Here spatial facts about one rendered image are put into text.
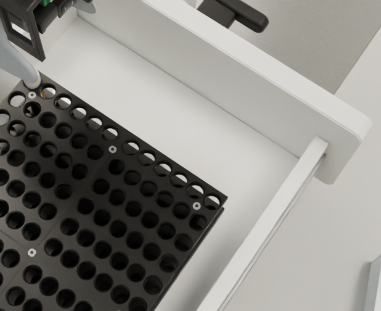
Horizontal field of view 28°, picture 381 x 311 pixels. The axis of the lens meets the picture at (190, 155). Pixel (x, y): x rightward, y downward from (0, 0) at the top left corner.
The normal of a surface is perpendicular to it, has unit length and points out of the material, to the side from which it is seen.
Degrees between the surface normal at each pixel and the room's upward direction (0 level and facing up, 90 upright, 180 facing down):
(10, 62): 84
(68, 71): 0
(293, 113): 90
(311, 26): 0
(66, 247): 0
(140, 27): 90
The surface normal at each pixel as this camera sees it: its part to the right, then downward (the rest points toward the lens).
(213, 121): 0.04, -0.34
